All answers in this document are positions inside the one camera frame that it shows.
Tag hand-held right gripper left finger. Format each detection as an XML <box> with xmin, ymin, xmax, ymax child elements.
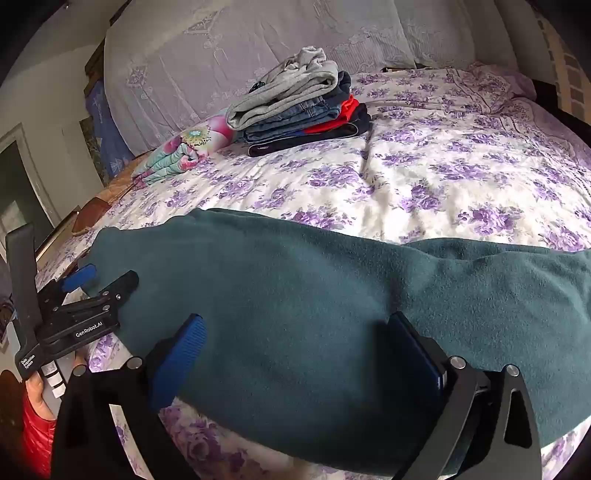
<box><xmin>51</xmin><ymin>314</ymin><xmax>208</xmax><ymax>480</ymax></box>

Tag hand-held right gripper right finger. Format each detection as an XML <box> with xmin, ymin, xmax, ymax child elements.
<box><xmin>388</xmin><ymin>311</ymin><xmax>542</xmax><ymax>480</ymax></box>

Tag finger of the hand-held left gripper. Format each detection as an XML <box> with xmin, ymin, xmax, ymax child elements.
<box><xmin>41</xmin><ymin>264</ymin><xmax>98</xmax><ymax>304</ymax></box>
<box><xmin>54</xmin><ymin>271</ymin><xmax>139</xmax><ymax>320</ymax></box>

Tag teal fleece pants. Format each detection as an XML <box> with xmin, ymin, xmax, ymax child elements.
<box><xmin>88</xmin><ymin>208</ymin><xmax>591</xmax><ymax>476</ymax></box>

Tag person's left forearm red sleeve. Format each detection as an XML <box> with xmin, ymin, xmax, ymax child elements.
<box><xmin>21</xmin><ymin>397</ymin><xmax>57</xmax><ymax>478</ymax></box>

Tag folded grey pants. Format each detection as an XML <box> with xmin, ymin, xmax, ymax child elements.
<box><xmin>226</xmin><ymin>46</ymin><xmax>354</xmax><ymax>131</ymax></box>

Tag person's left hand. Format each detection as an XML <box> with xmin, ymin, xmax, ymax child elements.
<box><xmin>25</xmin><ymin>381</ymin><xmax>58</xmax><ymax>421</ymax></box>

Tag brown wooden block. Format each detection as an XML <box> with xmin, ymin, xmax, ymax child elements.
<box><xmin>71</xmin><ymin>198</ymin><xmax>114</xmax><ymax>237</ymax></box>

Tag white framed glass door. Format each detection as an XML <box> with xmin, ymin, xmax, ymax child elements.
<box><xmin>0</xmin><ymin>124</ymin><xmax>62</xmax><ymax>243</ymax></box>

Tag orange quilt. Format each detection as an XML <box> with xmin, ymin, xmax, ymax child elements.
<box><xmin>102</xmin><ymin>151</ymin><xmax>154</xmax><ymax>205</ymax></box>

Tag blue patterned cloth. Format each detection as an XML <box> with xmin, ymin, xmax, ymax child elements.
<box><xmin>84</xmin><ymin>78</ymin><xmax>136</xmax><ymax>186</ymax></box>

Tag colourful floral pillow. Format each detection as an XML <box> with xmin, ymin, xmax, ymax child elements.
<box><xmin>131</xmin><ymin>115</ymin><xmax>237</xmax><ymax>188</ymax></box>

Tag purple floral bed sheet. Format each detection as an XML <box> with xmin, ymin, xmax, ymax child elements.
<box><xmin>34</xmin><ymin>62</ymin><xmax>591</xmax><ymax>480</ymax></box>

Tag folded blue jeans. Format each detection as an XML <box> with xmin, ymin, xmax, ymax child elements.
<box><xmin>242</xmin><ymin>71</ymin><xmax>354</xmax><ymax>143</ymax></box>

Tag folded dark navy garment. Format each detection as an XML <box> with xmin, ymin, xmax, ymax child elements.
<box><xmin>247</xmin><ymin>104</ymin><xmax>372</xmax><ymax>158</ymax></box>

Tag folded red garment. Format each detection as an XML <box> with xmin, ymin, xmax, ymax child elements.
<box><xmin>300</xmin><ymin>95</ymin><xmax>362</xmax><ymax>134</ymax></box>

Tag gold bed frame rail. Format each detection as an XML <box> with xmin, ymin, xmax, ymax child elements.
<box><xmin>35</xmin><ymin>208</ymin><xmax>82</xmax><ymax>264</ymax></box>

